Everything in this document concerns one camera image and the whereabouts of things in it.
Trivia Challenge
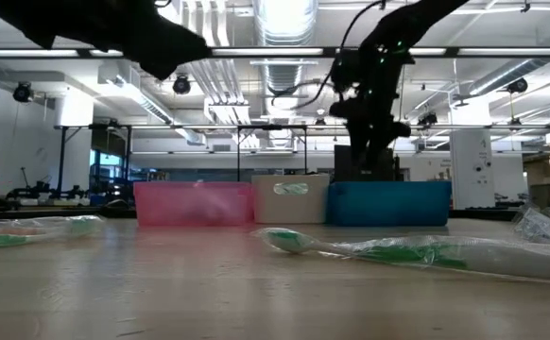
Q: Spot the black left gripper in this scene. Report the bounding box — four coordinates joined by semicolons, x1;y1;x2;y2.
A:
104;0;213;81

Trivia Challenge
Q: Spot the white plastic bin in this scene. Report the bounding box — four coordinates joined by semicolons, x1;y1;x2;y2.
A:
250;174;332;225

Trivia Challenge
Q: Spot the black background bench equipment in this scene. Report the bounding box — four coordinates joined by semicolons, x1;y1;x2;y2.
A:
5;181;87;202

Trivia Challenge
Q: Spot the teal plastic bin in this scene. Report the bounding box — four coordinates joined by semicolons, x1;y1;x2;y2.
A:
326;180;453;228

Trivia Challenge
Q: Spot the black background monitor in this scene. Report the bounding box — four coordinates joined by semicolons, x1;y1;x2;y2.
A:
334;144;396;183

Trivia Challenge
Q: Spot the black overhead crossbar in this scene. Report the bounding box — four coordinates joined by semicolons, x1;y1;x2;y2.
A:
0;45;550;60

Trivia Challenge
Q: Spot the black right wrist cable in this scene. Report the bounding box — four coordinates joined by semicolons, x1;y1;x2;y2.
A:
272;0;385;112

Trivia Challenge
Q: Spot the orange toothbrush in clear wrapper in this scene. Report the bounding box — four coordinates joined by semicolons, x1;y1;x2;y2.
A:
0;225;49;237

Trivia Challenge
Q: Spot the silver ventilation duct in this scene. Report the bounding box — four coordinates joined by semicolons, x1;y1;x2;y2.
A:
253;0;318;98

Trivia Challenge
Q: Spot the pink plastic bin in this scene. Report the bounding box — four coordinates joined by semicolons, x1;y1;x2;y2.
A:
132;181;256;227

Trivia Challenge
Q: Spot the white pillar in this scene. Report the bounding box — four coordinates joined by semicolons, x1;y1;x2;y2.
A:
449;127;496;209

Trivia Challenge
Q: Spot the black background rig frame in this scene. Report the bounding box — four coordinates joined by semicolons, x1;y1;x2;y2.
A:
55;123;309;190

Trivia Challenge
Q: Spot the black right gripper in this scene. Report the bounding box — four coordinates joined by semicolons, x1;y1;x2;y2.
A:
329;43;417;183

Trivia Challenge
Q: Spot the black ceiling spotlight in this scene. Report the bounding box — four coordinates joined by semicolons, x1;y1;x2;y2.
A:
506;76;529;94
416;110;439;128
171;74;192;95
12;82;34;104

